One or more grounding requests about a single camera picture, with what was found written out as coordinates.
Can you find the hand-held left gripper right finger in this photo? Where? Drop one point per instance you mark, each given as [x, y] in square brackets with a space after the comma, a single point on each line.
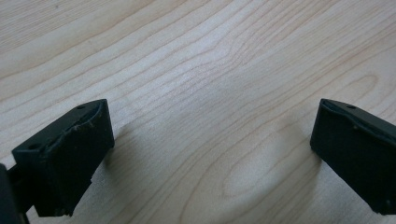
[355, 155]

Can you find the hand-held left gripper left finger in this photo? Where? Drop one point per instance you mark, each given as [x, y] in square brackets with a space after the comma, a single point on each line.
[65, 161]

